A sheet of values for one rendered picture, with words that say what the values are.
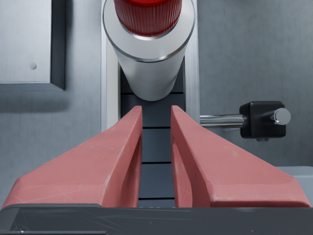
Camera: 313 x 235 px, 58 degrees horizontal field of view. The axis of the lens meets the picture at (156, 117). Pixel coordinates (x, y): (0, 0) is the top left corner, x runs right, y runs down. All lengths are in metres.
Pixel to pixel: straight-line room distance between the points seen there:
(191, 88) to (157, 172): 0.12
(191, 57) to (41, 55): 0.18
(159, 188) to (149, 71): 0.17
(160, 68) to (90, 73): 0.21
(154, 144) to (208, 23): 0.18
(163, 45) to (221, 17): 0.26
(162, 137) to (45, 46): 0.17
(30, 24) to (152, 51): 0.23
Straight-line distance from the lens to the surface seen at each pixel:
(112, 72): 0.29
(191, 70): 0.24
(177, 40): 0.16
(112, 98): 0.28
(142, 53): 0.16
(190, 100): 0.23
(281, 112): 0.22
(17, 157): 0.40
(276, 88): 0.40
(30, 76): 0.35
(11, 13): 0.38
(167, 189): 0.32
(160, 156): 0.31
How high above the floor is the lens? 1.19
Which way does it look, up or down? 85 degrees down
